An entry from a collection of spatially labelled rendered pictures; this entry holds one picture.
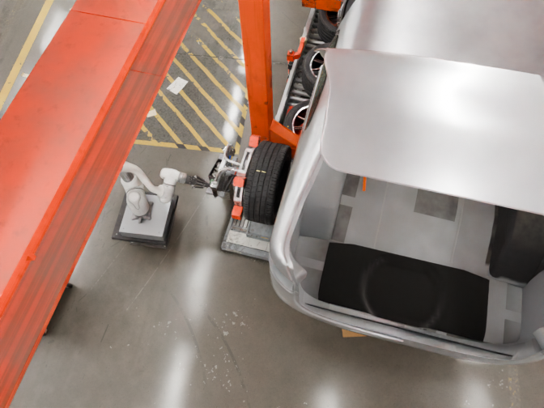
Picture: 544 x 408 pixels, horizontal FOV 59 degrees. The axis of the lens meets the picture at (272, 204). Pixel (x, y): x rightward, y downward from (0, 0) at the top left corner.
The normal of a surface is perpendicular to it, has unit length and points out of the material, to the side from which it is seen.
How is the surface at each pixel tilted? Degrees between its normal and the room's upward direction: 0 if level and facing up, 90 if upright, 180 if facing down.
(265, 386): 0
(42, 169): 0
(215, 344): 0
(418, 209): 20
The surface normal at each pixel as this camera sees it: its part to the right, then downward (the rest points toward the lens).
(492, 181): -0.15, 0.04
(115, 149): -0.02, -0.46
